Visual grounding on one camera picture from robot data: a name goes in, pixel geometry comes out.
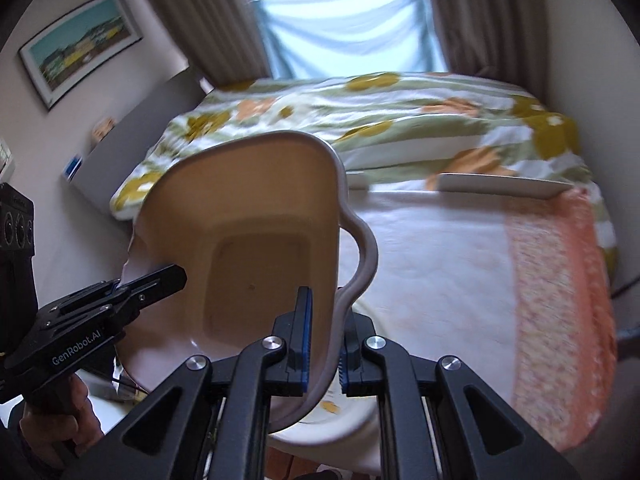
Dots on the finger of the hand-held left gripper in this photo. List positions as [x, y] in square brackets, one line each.
[95, 292]
[160, 280]

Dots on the beige plastic basin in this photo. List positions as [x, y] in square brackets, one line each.
[250, 210]

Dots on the orange patterned cloth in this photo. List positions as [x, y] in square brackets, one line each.
[565, 320]

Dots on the person's left hand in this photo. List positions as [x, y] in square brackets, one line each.
[55, 427]

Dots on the floral striped duvet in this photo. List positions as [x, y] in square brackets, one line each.
[400, 125]

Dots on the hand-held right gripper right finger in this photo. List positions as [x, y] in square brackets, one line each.
[357, 360]

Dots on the white towel mat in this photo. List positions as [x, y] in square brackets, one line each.
[440, 285]

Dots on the white duck print bowl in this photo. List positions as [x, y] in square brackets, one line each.
[325, 432]

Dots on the small blue card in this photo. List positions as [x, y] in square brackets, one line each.
[73, 169]

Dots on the light blue cloth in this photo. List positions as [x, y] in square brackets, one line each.
[350, 35]

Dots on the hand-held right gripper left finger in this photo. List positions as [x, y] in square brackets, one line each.
[302, 345]

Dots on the brown curtain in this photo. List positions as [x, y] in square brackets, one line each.
[210, 15]
[490, 20]

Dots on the grey bed headboard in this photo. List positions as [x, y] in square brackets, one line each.
[135, 130]

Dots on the framed houses picture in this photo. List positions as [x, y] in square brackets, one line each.
[80, 47]

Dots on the small pink toy box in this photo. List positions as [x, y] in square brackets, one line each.
[104, 129]

